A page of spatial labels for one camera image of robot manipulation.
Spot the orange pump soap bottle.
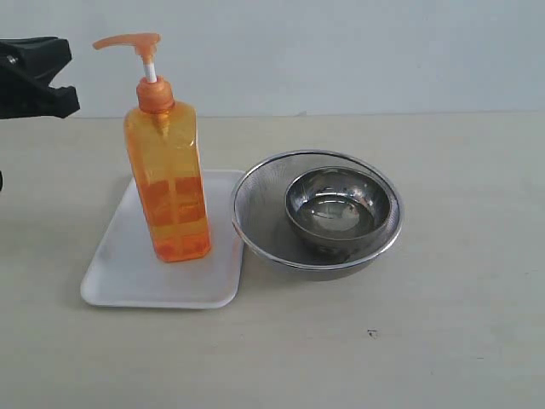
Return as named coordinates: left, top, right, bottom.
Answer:
left=93, top=32, right=212, bottom=262

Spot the small stainless steel bowl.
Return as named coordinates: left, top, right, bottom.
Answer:
left=284, top=166, right=394, bottom=252

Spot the white rectangular tray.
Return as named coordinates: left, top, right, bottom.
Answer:
left=80, top=170, right=244, bottom=309

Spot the steel mesh strainer basket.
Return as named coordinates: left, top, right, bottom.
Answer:
left=231, top=150, right=404, bottom=281

